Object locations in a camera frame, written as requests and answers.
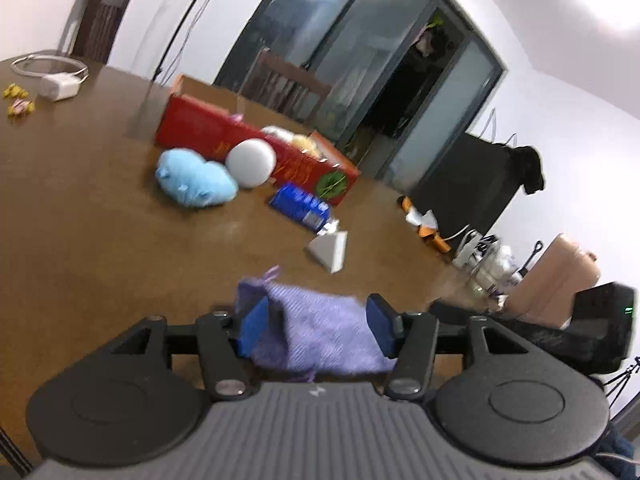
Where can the white spray bottle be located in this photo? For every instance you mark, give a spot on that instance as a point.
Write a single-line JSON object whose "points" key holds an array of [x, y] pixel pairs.
{"points": [[465, 250]]}

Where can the dark wooden chair pink cushion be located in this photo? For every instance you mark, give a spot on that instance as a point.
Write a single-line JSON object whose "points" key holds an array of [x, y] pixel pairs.
{"points": [[285, 87]]}

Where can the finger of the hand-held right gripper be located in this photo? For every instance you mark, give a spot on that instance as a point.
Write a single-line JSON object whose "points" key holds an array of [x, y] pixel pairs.
{"points": [[455, 310]]}

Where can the dark framed sliding glass door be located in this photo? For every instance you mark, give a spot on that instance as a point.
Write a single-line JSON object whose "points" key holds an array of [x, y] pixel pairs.
{"points": [[350, 50]]}

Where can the black garment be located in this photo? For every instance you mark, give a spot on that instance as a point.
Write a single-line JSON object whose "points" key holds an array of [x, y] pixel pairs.
{"points": [[527, 167]]}

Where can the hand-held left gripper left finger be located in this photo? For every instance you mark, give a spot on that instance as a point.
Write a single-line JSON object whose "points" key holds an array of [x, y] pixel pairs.
{"points": [[252, 330]]}

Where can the orange and white wrappers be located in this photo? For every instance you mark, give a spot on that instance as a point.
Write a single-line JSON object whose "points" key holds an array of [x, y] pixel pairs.
{"points": [[425, 225]]}

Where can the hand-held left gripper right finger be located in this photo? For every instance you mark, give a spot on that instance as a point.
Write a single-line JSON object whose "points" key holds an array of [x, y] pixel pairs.
{"points": [[382, 322]]}

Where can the light blue plush toy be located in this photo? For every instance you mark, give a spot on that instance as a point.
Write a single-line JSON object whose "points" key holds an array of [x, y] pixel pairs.
{"points": [[195, 177]]}

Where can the clear drinking glass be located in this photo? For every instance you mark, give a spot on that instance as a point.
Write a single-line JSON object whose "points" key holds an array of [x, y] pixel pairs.
{"points": [[485, 280]]}

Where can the yellow plush toy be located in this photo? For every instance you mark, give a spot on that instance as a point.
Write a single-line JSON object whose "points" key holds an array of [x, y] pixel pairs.
{"points": [[306, 145]]}

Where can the purple knitted cloth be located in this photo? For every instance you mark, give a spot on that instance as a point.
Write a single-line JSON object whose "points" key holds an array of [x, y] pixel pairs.
{"points": [[320, 325]]}

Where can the white foam ball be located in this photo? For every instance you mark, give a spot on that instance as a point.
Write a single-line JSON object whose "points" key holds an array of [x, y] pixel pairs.
{"points": [[250, 164]]}

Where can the white foam wedge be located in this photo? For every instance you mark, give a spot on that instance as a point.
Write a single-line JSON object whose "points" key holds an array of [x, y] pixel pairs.
{"points": [[330, 252]]}

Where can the hanging clothes behind door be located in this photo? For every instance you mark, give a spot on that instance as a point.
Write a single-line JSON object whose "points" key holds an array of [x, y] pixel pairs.
{"points": [[432, 37]]}

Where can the white plastic packet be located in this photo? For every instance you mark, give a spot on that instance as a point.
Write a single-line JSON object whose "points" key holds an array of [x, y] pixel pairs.
{"points": [[505, 265]]}

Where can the black paper bag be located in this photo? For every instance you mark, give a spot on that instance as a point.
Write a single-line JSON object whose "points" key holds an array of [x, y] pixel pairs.
{"points": [[465, 190]]}

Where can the white charger brick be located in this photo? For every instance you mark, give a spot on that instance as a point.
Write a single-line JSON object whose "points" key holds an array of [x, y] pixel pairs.
{"points": [[59, 87]]}

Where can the black studio light on stand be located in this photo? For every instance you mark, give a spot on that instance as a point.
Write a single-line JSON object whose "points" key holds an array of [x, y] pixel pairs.
{"points": [[177, 25]]}

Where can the red cardboard box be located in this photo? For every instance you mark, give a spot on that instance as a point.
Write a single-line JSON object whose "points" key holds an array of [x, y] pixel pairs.
{"points": [[195, 127]]}

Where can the white plush bear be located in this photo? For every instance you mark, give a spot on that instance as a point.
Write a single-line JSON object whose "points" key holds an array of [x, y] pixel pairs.
{"points": [[277, 133]]}

